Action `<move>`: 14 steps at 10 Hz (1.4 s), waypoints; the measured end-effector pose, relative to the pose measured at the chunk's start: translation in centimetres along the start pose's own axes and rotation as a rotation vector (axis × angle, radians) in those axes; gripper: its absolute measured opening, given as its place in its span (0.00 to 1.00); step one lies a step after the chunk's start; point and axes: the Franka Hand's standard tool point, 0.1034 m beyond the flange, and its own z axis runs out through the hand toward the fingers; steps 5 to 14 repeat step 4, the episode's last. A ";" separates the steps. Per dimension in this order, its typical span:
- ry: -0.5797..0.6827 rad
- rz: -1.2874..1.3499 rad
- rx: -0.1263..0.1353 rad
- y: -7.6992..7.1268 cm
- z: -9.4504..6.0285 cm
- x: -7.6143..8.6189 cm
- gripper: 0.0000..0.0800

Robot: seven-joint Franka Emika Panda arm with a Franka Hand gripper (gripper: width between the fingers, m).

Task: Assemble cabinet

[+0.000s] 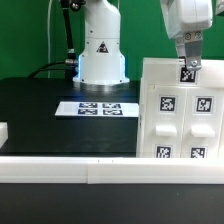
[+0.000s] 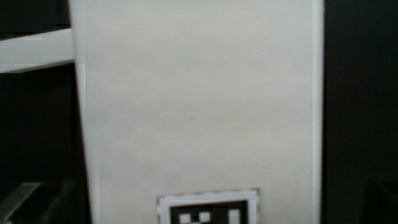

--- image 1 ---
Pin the white cabinet door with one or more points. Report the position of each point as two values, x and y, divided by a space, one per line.
164 121
202 124

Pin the white marker sheet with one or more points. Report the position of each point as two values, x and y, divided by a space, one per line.
97 109

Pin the small white cabinet top box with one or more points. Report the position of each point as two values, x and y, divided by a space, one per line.
172 72

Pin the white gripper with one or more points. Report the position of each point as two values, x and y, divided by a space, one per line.
188 17

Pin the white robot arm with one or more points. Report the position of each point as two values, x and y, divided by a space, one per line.
102 64

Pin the white cabinet body box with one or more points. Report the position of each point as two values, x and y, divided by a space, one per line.
141 139

